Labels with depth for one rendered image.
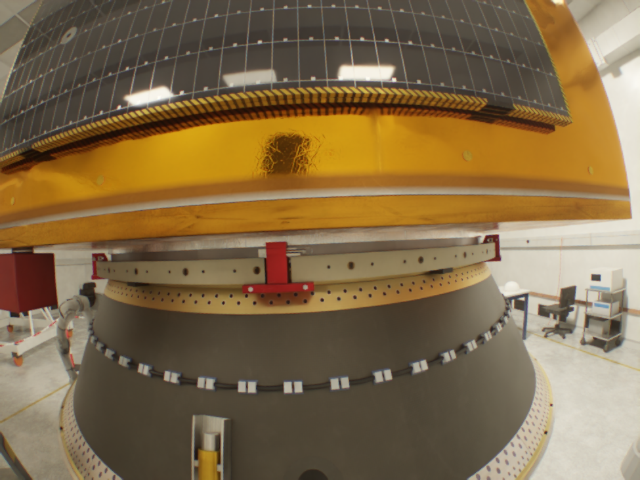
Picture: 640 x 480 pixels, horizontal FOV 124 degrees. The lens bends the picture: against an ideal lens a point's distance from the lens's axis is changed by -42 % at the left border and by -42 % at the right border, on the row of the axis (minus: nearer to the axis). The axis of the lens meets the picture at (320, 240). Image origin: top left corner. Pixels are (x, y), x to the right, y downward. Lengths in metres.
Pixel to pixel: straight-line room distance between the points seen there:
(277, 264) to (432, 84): 0.39
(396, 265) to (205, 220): 0.36
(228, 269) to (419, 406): 0.45
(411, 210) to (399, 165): 0.07
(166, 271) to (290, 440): 0.40
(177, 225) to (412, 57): 0.46
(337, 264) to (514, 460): 0.64
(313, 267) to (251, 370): 0.22
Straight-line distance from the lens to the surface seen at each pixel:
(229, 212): 0.45
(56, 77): 0.75
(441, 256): 0.66
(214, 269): 0.56
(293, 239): 0.57
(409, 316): 0.62
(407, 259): 0.59
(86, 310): 2.22
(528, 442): 0.88
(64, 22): 0.90
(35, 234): 0.72
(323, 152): 0.45
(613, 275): 4.88
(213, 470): 0.56
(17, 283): 0.82
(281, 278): 0.51
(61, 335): 2.30
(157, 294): 0.71
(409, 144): 0.48
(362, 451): 0.56
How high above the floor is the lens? 1.72
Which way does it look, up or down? 2 degrees up
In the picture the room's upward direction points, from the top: 3 degrees counter-clockwise
